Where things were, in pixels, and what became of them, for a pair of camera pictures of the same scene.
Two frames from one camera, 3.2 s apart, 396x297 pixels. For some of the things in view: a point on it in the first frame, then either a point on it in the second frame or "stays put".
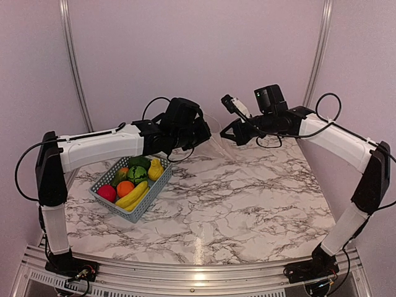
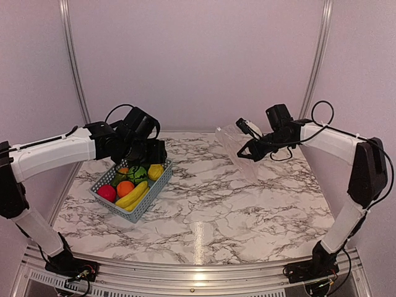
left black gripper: [204, 132] -> [158, 154]
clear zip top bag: [226, 147] -> [233, 140]
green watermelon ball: [137, 174] stays put
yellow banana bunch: [133, 197] stays put
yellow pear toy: [155, 171] stays put
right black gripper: [240, 137] -> [257, 154]
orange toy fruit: [124, 187] stays put
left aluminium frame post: [74, 63] stays put
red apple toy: [107, 191] stays put
